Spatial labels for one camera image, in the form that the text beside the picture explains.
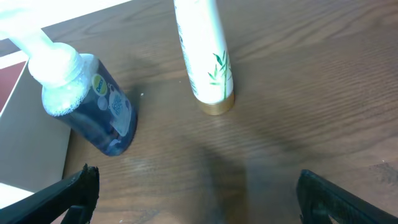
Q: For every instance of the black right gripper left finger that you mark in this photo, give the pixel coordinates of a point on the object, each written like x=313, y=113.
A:
x=74, y=198

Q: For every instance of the white lotion tube gold cap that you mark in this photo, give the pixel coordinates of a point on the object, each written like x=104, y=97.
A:
x=205, y=54

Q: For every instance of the white box brown inside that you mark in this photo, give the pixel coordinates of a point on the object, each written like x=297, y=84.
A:
x=33, y=144

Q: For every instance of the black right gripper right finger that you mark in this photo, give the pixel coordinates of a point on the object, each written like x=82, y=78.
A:
x=321, y=201

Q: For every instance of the clear dark foam pump bottle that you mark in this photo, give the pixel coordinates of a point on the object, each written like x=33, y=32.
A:
x=77, y=89

